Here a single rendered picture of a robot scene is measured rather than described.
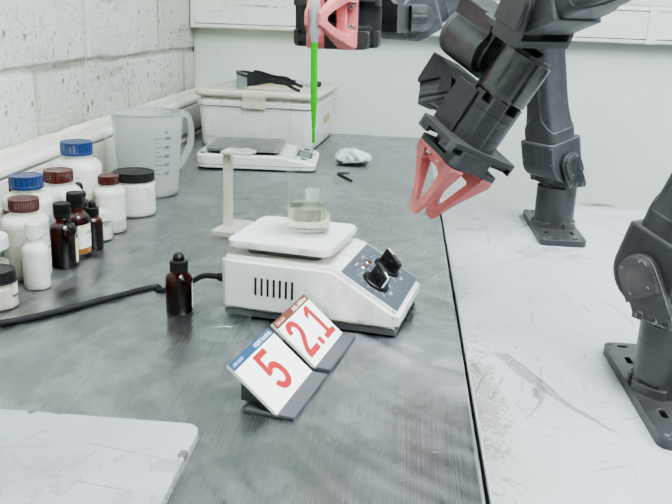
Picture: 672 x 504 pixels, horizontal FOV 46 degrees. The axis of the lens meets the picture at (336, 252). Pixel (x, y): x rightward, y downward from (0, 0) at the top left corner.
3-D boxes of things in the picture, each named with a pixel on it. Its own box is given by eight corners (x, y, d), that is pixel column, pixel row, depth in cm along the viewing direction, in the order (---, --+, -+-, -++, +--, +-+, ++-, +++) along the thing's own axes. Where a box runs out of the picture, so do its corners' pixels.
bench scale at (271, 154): (315, 175, 169) (316, 152, 168) (194, 170, 169) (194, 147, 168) (319, 160, 187) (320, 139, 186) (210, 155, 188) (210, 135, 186)
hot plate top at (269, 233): (358, 231, 94) (359, 224, 94) (330, 259, 83) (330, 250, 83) (264, 221, 97) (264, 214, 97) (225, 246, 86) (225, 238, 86)
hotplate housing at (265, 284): (419, 300, 95) (423, 236, 93) (396, 340, 83) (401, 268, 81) (246, 278, 101) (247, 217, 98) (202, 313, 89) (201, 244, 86)
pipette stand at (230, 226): (277, 227, 125) (279, 147, 121) (261, 240, 118) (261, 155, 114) (230, 223, 127) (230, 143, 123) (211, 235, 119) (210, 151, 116)
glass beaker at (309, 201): (279, 230, 91) (280, 161, 89) (322, 228, 93) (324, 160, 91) (295, 244, 86) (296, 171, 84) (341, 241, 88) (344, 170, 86)
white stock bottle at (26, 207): (17, 285, 95) (10, 204, 92) (-3, 274, 99) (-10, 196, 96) (60, 276, 99) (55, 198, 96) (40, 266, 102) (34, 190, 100)
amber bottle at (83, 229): (61, 259, 106) (56, 194, 103) (69, 251, 109) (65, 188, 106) (88, 260, 106) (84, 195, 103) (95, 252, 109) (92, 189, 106)
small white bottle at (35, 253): (49, 291, 94) (44, 225, 91) (22, 291, 93) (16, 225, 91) (53, 282, 97) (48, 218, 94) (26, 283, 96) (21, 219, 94)
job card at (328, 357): (355, 338, 83) (357, 301, 82) (330, 373, 75) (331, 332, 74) (301, 330, 85) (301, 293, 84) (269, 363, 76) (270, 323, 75)
